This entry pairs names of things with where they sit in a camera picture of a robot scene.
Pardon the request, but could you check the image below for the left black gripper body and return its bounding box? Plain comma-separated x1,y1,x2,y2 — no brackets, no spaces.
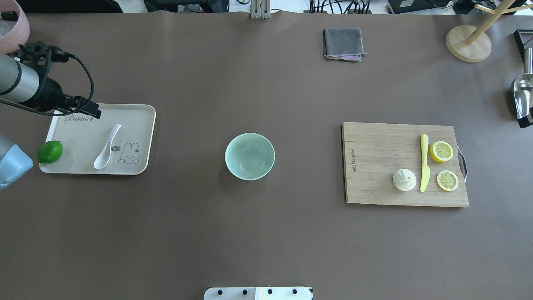
30,78,75,113

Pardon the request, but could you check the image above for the white ceramic spoon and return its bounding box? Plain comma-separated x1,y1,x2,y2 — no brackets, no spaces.
93,124,122,170

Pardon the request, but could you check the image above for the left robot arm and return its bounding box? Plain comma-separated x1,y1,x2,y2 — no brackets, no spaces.
0,52,101,190

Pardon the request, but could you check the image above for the pink bowl with ice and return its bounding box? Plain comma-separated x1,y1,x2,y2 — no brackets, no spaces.
0,0,30,54

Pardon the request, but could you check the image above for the pale green bowl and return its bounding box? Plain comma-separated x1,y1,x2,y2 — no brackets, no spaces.
224,132,276,181

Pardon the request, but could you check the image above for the metal scoop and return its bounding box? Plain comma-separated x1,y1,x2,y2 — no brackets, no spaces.
513,48,533,113

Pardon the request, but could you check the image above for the beige rabbit print tray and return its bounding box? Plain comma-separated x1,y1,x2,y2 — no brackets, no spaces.
40,104,156,175

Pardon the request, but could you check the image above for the green lime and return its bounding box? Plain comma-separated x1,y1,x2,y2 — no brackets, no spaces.
37,140,63,164

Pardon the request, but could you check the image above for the black wine glass rack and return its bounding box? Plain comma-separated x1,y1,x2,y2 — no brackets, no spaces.
513,29,533,61

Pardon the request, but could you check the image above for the upper lemon half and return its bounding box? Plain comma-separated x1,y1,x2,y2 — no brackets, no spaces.
428,141,454,162

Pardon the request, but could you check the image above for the wooden mug tree stand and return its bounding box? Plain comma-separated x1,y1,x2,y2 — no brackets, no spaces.
445,0,533,63

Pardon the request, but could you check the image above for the lower lemon slice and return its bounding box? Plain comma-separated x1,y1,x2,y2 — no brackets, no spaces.
436,170,459,192

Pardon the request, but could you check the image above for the yellow plastic knife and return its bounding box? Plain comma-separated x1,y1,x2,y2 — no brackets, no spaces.
419,133,431,193

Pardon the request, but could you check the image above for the bamboo cutting board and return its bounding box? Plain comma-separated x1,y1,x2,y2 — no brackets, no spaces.
341,122,469,208

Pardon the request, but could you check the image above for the grey folded cloth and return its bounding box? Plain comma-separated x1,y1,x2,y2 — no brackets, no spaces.
323,28,366,62

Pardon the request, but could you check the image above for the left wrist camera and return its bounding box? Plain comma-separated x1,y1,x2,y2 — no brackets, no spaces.
14,41,70,65

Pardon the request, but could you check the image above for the aluminium frame post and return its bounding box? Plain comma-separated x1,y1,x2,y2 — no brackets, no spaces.
250,0,271,19

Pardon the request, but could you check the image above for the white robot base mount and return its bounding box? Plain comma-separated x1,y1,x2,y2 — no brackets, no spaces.
203,286,314,300

